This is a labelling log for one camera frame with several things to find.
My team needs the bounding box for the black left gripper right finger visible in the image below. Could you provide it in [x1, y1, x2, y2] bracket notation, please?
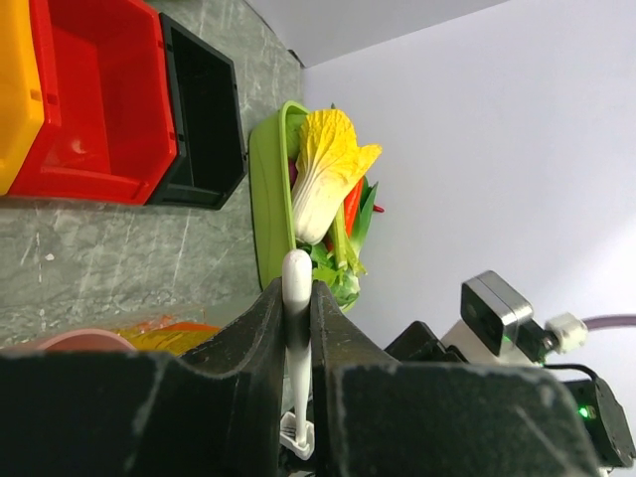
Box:
[310, 281, 599, 476]

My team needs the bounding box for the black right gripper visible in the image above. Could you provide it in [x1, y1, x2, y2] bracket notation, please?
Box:
[386, 321, 635, 470]

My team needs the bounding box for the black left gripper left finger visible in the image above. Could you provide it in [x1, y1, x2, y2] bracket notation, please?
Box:
[1, 280, 285, 476]

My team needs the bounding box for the yellow toothpaste tube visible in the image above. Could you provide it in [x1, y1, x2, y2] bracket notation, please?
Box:
[114, 322, 221, 356]

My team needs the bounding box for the pink plastic cup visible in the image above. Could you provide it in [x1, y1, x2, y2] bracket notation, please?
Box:
[1, 328, 137, 355]

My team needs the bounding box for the cream toothbrush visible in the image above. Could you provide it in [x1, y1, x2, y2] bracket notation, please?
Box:
[279, 249, 315, 461]

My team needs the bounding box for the lime green vegetable tray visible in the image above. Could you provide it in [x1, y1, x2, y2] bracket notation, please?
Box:
[248, 100, 333, 288]

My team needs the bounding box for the green leek stalk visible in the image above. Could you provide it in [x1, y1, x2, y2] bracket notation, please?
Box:
[329, 204, 367, 275]

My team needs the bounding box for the black storage bin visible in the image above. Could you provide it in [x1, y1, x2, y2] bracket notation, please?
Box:
[148, 13, 247, 210]

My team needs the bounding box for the purple cabbage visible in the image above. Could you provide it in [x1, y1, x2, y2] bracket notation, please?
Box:
[288, 158, 298, 187]

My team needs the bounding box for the yellow napa cabbage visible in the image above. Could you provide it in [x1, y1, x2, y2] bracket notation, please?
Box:
[291, 108, 383, 244]

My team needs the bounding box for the red storage bin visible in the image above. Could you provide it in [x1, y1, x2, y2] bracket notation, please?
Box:
[9, 0, 177, 205]

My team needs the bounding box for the yellow storage bin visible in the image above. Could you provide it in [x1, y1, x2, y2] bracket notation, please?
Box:
[1, 0, 44, 195]

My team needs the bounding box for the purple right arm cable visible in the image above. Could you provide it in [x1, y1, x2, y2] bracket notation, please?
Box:
[583, 313, 636, 331]

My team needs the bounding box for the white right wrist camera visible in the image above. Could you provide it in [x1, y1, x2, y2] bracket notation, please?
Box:
[441, 270, 588, 367]

